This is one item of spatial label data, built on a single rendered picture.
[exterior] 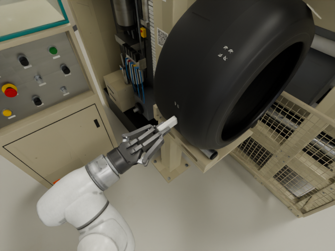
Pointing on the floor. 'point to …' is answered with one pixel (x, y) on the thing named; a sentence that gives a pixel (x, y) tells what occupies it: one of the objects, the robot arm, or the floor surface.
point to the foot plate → (171, 171)
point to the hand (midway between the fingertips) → (167, 125)
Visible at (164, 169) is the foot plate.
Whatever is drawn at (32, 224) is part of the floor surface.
